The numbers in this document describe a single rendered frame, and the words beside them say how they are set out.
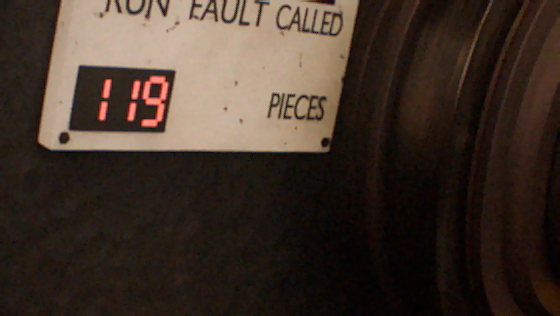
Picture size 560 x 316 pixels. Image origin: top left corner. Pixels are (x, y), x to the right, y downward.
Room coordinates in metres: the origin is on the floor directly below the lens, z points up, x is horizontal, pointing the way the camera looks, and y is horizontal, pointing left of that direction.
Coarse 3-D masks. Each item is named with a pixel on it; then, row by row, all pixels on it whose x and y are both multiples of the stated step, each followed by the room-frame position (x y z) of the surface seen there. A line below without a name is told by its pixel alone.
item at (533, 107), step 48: (528, 0) 0.70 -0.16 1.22; (528, 48) 0.68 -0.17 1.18; (528, 96) 0.69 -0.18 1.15; (480, 144) 0.68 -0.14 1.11; (528, 144) 0.68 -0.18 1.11; (480, 192) 0.68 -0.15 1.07; (528, 192) 0.68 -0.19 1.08; (480, 240) 0.68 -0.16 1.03; (528, 240) 0.69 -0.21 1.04; (480, 288) 0.70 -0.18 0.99; (528, 288) 0.72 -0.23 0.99
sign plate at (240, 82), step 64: (64, 0) 0.60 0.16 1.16; (128, 0) 0.62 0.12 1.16; (192, 0) 0.65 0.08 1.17; (256, 0) 0.69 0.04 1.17; (320, 0) 0.74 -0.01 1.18; (64, 64) 0.59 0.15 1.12; (128, 64) 0.62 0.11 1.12; (192, 64) 0.66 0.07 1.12; (256, 64) 0.70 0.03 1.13; (320, 64) 0.75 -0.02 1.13; (64, 128) 0.59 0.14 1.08; (128, 128) 0.63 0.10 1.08; (192, 128) 0.67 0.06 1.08; (256, 128) 0.71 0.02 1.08; (320, 128) 0.76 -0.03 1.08
